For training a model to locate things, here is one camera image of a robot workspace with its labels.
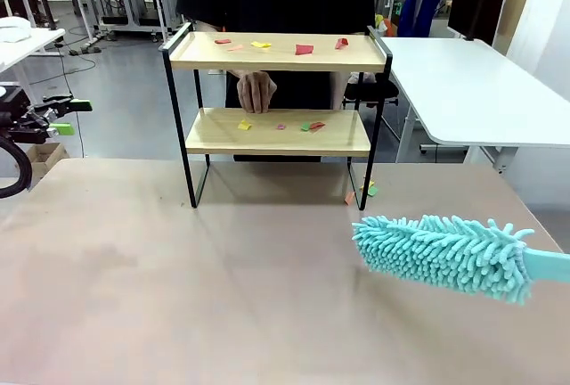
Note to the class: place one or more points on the person's right forearm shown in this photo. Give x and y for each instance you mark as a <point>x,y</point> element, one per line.
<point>209,25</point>

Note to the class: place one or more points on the yellow paper scrap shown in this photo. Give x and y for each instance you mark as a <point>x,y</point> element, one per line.
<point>244,125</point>
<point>261,44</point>
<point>368,185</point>

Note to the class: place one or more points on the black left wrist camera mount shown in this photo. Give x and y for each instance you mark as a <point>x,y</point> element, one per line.
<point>13,100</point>

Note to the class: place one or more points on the white side table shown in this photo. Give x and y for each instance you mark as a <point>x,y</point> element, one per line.
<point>31,42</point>

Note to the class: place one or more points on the person's left forearm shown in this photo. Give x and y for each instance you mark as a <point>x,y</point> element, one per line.
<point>338,88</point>

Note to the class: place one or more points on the two-tier wood and black shelf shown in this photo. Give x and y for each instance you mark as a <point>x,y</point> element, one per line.
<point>276,59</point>

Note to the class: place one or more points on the long red paper scrap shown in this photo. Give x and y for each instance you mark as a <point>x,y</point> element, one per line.
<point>317,125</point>

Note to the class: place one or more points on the orange and yellow object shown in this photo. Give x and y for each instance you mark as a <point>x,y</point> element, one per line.
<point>382,24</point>

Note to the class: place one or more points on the black office chair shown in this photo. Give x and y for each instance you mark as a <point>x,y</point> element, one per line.
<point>372,91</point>

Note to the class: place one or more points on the large white desk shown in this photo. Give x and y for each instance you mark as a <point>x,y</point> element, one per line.
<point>490,91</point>

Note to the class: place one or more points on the open cardboard box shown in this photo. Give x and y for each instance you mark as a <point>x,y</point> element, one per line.
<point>44,155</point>

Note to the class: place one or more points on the green paper scrap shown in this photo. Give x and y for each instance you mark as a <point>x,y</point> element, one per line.
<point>372,191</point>
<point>305,127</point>

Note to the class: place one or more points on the white cloth bundle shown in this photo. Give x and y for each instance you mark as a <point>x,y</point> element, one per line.
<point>13,28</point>

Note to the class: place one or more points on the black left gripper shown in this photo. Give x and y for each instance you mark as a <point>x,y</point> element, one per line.
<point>22,128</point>

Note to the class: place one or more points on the large red paper scrap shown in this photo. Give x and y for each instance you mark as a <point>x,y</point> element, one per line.
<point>304,49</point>

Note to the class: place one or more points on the long orange paper scrap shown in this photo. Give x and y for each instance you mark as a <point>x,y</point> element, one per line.
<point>349,198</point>

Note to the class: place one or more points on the teal chenille duster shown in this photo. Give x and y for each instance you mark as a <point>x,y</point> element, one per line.
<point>445,251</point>

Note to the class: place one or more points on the salmon paper scrap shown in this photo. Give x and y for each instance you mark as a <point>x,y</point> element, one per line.
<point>235,47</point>

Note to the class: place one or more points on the white panel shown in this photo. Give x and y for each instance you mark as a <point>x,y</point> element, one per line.
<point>548,55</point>

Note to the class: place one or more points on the black floor power strip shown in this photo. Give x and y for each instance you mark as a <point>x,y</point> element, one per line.
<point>84,50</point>

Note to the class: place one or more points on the black monitor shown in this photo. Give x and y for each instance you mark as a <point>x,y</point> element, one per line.
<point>467,2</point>

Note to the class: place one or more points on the person's right hand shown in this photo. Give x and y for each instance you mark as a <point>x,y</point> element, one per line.
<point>256,91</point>

